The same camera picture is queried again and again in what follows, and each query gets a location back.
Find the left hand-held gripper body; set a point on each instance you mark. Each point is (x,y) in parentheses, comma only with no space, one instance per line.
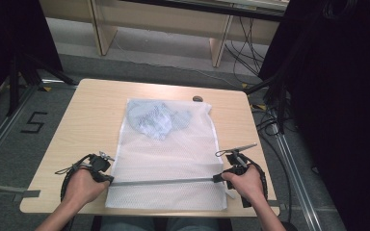
(99,164)

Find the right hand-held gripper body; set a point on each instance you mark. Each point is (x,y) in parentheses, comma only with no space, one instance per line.
(237,162)

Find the white mesh laundry bag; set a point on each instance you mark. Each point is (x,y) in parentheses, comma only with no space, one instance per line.
(167,160)

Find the person's right hand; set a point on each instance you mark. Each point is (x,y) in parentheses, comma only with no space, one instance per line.
(247,186)

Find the person's left hand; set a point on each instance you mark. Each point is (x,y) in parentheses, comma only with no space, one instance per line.
(82,189)

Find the person's legs in jeans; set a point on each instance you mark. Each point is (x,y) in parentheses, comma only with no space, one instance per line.
(160,224)

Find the pale blue printed garment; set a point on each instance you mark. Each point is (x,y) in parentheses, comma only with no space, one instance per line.
(154,120)

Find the black tripod stand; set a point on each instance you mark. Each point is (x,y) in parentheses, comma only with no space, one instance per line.
(14,83)
(279,96)

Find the black curtain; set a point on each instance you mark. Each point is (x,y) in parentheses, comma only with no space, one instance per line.
(340,96)
(9,35)

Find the light wooden desk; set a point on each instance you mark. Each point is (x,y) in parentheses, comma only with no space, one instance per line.
(160,22)

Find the aluminium floor rail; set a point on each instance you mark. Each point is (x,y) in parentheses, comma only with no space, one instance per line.
(0,188)
(297,179)
(3,128)

